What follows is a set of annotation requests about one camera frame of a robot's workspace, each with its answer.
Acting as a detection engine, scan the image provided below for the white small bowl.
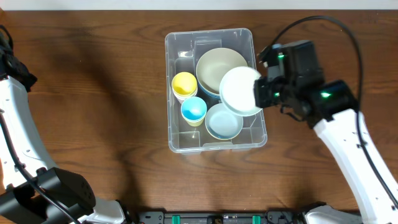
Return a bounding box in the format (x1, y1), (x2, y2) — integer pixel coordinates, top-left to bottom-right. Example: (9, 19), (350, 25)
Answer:
(220, 67), (262, 116)

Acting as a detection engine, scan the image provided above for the cream large bowl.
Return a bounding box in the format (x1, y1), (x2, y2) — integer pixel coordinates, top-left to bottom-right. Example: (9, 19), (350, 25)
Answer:
(195, 48), (248, 94)

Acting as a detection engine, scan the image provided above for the grey small bowl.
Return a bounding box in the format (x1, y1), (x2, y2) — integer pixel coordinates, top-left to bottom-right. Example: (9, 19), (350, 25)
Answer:
(205, 103), (243, 127)

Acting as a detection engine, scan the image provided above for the dark blue bowl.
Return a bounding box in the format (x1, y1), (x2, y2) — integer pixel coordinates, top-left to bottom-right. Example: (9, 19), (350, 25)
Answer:
(198, 83), (220, 100)

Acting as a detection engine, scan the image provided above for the light blue cup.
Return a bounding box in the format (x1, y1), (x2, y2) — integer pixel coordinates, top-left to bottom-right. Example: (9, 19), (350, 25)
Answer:
(180, 96), (208, 121)

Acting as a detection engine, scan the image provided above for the yellow cup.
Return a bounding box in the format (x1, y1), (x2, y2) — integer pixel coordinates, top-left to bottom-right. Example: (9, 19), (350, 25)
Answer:
(185, 117), (205, 127)
(172, 72), (197, 95)

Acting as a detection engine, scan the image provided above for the cream white cup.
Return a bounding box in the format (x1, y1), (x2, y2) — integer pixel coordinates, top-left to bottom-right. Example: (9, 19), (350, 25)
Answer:
(173, 90), (197, 100)

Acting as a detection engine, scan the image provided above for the yellow small bowl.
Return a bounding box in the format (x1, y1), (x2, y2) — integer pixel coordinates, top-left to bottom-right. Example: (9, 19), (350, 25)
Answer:
(206, 125), (243, 140)

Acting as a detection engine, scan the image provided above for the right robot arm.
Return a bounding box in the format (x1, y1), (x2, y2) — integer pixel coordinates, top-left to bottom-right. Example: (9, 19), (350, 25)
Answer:
(254, 40), (397, 223)

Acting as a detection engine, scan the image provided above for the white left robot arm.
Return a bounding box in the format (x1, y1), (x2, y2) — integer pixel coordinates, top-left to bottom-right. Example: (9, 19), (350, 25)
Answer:
(1, 26), (132, 223)

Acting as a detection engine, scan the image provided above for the clear plastic storage bin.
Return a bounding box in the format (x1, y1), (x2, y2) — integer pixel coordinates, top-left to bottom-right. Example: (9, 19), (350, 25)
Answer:
(165, 28), (267, 154)

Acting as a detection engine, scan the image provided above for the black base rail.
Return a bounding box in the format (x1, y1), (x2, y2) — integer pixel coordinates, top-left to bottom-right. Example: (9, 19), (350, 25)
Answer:
(138, 211), (302, 224)

